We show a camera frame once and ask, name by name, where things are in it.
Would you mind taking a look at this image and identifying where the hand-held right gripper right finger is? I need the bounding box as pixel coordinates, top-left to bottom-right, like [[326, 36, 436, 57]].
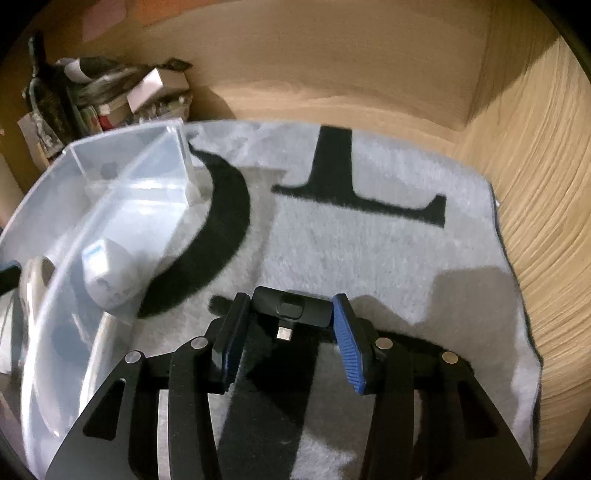
[[331, 293, 536, 480]]

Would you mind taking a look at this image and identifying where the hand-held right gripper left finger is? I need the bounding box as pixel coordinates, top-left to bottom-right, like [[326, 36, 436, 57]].
[[44, 292, 252, 480]]

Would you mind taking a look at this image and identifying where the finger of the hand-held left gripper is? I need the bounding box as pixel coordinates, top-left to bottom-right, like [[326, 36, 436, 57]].
[[0, 261, 23, 296]]

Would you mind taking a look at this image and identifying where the silver curved object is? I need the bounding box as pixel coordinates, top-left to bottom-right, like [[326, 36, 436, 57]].
[[11, 256, 58, 374]]

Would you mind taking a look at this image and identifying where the black plug-in receiver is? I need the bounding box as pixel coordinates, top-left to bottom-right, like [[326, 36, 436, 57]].
[[252, 286, 334, 344]]

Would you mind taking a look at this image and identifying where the clear plastic organizer box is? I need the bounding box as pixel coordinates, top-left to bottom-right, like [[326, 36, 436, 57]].
[[0, 117, 206, 480]]

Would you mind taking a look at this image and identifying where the grey mat with black letters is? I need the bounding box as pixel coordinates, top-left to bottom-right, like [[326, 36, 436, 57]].
[[134, 119, 541, 480]]

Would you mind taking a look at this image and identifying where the white power adapter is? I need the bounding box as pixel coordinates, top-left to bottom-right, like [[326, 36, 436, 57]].
[[81, 237, 148, 309]]

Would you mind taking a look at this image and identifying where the white carton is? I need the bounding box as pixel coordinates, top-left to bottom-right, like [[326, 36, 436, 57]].
[[17, 113, 51, 167]]

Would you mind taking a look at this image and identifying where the dark wine bottle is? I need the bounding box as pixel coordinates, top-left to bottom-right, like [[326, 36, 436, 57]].
[[25, 32, 75, 148]]

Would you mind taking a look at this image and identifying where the red and white packet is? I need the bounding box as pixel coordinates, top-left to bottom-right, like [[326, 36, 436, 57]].
[[95, 104, 130, 131]]

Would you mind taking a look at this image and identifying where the small white cardboard box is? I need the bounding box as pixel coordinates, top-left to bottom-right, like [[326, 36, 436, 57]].
[[126, 68, 190, 114]]

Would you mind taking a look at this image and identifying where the pink sticky note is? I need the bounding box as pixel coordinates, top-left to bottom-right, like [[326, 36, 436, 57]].
[[85, 0, 134, 29]]

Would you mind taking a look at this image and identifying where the orange sticky note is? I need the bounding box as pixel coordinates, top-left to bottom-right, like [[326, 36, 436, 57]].
[[139, 0, 192, 26]]

